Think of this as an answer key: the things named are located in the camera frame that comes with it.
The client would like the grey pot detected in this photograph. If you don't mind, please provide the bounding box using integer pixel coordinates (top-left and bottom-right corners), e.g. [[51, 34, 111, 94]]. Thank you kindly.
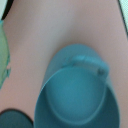
[[34, 44, 120, 128]]

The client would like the beige bowl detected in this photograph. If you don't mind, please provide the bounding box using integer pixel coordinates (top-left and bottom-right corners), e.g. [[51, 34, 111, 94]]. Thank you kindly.
[[0, 21, 11, 89]]

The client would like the black burner disc front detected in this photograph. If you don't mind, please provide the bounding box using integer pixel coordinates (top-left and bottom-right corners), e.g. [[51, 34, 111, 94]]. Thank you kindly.
[[0, 110, 33, 128]]

